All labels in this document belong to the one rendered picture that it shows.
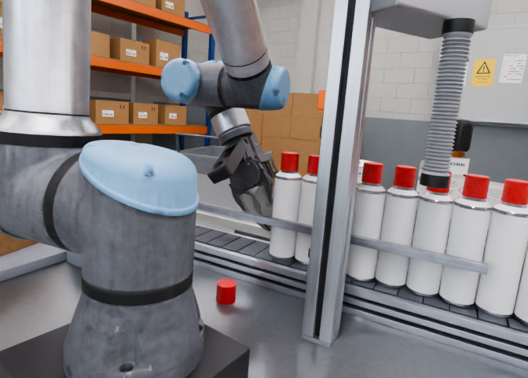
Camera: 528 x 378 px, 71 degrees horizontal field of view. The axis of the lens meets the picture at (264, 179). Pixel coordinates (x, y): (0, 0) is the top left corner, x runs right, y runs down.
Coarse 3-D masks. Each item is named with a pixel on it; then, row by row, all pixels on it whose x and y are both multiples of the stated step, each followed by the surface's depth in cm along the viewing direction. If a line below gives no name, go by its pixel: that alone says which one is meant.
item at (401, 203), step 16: (400, 176) 61; (400, 192) 60; (384, 208) 63; (400, 208) 60; (416, 208) 62; (384, 224) 63; (400, 224) 61; (384, 240) 63; (400, 240) 61; (384, 256) 63; (400, 256) 62; (384, 272) 63; (400, 272) 62
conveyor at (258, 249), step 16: (208, 240) 79; (224, 240) 80; (240, 240) 80; (256, 256) 72; (368, 288) 62; (384, 288) 62; (400, 288) 64; (432, 304) 58; (448, 304) 58; (480, 320) 55; (496, 320) 55; (512, 320) 55
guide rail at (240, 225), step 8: (200, 216) 87; (208, 216) 85; (216, 216) 85; (216, 224) 85; (224, 224) 84; (232, 224) 83; (240, 224) 82; (248, 224) 81; (248, 232) 81; (256, 232) 80; (264, 232) 79
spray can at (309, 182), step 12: (312, 156) 67; (312, 168) 68; (312, 180) 67; (300, 192) 70; (312, 192) 67; (300, 204) 69; (312, 204) 68; (300, 216) 69; (312, 216) 68; (300, 240) 70; (300, 252) 70
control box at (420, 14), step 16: (384, 0) 44; (400, 0) 42; (416, 0) 43; (432, 0) 44; (448, 0) 46; (464, 0) 47; (480, 0) 48; (384, 16) 47; (400, 16) 46; (416, 16) 46; (432, 16) 45; (448, 16) 46; (464, 16) 47; (480, 16) 49; (416, 32) 54; (432, 32) 53
